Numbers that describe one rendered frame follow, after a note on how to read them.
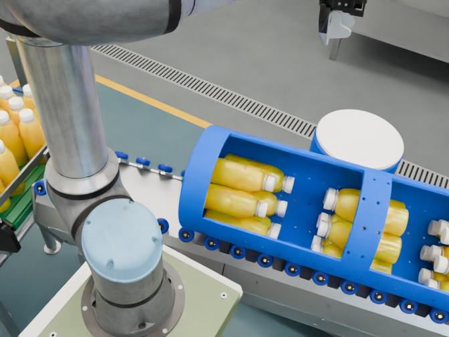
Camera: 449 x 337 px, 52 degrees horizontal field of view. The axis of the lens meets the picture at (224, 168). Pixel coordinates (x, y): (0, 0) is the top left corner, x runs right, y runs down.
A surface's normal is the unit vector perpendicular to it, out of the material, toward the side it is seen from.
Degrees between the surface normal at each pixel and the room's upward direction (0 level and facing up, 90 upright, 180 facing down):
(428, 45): 0
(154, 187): 0
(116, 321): 73
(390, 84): 0
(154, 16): 95
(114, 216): 8
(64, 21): 93
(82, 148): 91
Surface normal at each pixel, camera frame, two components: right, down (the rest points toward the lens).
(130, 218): 0.14, -0.58
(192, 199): -0.25, 0.29
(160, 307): 0.80, 0.24
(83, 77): 0.87, 0.40
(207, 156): -0.04, -0.43
